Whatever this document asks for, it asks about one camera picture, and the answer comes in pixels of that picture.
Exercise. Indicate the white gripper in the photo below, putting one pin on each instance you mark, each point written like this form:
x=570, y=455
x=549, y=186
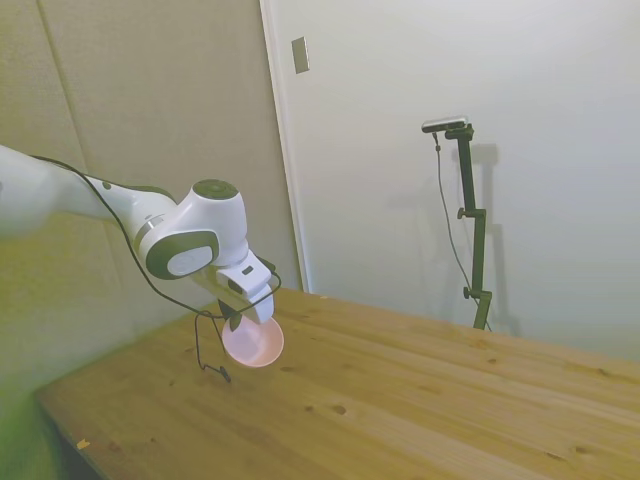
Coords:
x=264, y=310

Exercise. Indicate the pink bowl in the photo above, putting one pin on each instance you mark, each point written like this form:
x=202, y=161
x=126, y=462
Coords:
x=255, y=345

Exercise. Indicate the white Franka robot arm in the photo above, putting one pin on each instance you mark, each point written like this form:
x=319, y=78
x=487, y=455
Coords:
x=210, y=220

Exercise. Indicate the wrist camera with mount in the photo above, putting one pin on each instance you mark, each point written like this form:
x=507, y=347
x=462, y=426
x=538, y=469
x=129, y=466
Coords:
x=247, y=277

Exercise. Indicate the black camera stand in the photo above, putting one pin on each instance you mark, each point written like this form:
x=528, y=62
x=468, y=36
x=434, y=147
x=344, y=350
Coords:
x=481, y=250

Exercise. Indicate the grey wall switch plate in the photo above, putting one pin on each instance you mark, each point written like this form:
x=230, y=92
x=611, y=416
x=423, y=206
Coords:
x=300, y=55

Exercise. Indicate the grey exterior camera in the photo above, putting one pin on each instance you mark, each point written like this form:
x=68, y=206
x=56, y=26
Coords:
x=445, y=123

